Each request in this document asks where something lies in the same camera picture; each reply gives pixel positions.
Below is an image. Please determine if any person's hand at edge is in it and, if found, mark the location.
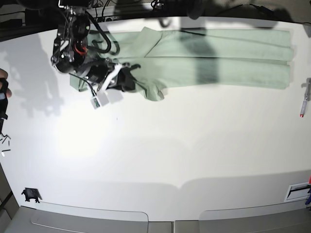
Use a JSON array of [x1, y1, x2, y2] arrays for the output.
[[0, 68, 12, 98]]

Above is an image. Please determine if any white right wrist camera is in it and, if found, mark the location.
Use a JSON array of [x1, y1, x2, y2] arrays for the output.
[[90, 93, 109, 109]]

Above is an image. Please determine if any black clamp bracket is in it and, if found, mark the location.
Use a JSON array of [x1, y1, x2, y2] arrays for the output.
[[21, 188, 42, 203]]

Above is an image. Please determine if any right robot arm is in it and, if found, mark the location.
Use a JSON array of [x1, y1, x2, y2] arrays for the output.
[[51, 0, 136, 96]]

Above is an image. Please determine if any white power strip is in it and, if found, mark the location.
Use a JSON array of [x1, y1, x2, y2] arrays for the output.
[[104, 17, 117, 22]]

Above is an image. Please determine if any light green T-shirt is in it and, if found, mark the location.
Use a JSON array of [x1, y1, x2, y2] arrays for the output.
[[69, 26, 293, 102]]

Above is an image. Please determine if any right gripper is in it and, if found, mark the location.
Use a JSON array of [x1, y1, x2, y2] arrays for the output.
[[82, 58, 141, 94]]

